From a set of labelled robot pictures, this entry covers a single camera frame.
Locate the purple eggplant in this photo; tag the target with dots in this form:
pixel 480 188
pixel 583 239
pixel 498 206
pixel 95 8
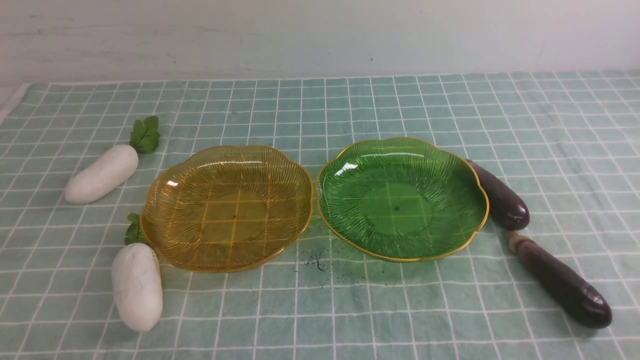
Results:
pixel 507 209
pixel 575 295

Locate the amber plastic plate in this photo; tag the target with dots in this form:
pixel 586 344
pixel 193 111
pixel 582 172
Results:
pixel 227 209

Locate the white radish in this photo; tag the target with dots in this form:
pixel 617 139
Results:
pixel 136 280
pixel 115 166

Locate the green checkered tablecloth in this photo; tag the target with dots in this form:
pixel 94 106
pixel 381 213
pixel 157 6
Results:
pixel 566 142

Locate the green plastic plate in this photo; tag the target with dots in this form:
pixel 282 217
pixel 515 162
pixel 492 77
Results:
pixel 402 199

